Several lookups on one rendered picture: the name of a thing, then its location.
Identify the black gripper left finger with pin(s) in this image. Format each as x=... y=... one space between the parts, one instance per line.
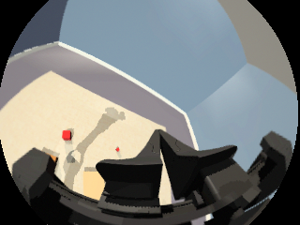
x=146 y=167

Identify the red cube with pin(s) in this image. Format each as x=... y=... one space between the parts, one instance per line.
x=66 y=135

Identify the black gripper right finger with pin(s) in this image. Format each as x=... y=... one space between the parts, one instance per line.
x=182 y=163

